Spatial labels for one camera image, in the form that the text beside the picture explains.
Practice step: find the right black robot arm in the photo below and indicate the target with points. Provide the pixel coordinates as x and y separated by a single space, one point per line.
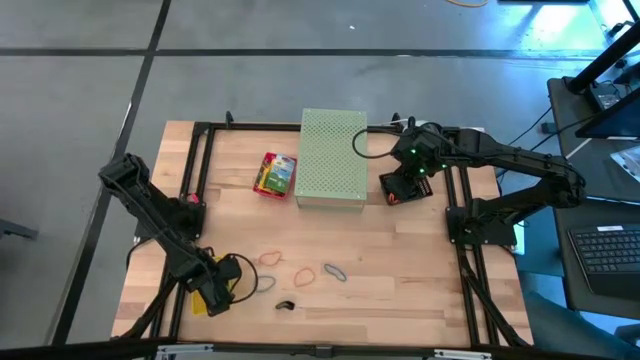
525 160

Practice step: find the black keyboard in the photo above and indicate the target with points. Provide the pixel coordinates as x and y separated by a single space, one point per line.
605 255

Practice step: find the black desk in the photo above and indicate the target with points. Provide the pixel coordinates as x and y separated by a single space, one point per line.
562 260
600 175

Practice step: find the silver metal bracket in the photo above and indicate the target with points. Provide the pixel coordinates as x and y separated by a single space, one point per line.
185 349
462 354

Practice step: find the yellow plastic basket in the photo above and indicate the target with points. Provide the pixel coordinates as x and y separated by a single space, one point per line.
199 304

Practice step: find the black tilted monitor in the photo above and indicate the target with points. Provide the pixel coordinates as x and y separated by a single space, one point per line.
615 120

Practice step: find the black power adapter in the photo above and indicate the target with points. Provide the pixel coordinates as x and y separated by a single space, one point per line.
606 97

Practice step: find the black plastic basket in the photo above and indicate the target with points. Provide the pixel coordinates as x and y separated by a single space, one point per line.
425 192

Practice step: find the pale green perforated metal shelf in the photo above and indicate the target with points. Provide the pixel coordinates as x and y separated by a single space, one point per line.
330 155

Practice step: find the black pole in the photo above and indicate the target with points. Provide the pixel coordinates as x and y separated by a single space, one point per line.
605 60

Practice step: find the orange rubber band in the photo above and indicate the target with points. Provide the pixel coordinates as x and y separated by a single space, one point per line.
260 259
295 278
392 199

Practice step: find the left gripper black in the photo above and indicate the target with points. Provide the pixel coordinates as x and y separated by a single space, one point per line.
215 275

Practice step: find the red plastic basket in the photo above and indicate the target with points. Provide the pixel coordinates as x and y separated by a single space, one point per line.
257 189

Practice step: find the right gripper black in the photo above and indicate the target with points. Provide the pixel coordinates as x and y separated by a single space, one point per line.
412 155

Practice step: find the blue grey office chair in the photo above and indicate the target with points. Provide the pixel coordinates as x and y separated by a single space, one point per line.
565 335

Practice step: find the grey chair leg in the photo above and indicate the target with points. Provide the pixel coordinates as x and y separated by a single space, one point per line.
15 230

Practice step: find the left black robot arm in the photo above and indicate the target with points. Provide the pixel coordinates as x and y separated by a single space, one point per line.
150 210

